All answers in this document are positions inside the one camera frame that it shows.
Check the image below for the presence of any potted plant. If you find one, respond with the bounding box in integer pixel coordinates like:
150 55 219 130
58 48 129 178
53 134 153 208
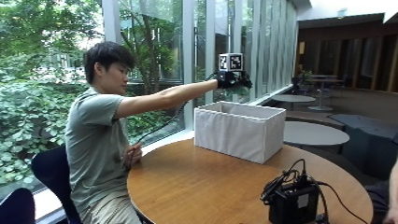
298 69 314 86

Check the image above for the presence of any white marker cube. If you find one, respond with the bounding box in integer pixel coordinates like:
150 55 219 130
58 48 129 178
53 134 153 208
218 52 244 73

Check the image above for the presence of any black electronic box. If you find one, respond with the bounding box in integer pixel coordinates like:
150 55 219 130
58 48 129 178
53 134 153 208
267 182 320 224

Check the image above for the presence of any grey round table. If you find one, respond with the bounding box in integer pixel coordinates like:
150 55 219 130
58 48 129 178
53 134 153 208
271 93 316 112
282 120 350 149

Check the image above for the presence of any dark blue chair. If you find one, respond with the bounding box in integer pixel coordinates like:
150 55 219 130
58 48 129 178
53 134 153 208
0 187 37 224
29 144 83 224

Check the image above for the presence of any dark grey sofa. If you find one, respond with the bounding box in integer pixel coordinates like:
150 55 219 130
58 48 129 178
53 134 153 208
327 113 398 181

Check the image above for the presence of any white fabric storage box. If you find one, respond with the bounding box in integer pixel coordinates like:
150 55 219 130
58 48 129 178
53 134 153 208
193 100 287 165

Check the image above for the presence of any tall round table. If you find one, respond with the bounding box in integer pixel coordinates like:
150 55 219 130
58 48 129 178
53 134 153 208
304 77 346 112

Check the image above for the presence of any dark background chair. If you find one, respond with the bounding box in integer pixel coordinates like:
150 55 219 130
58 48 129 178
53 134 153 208
290 77 311 96

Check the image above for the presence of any the person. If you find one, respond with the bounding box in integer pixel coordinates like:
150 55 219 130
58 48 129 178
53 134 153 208
63 41 171 224

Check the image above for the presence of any black trailing cable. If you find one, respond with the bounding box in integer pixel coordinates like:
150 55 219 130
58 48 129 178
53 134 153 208
314 181 370 224

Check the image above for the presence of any black glove cable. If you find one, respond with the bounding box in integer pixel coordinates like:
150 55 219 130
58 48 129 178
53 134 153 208
135 72 218 146

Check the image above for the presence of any black cable bundle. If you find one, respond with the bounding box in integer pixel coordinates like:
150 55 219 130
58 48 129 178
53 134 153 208
258 159 320 203

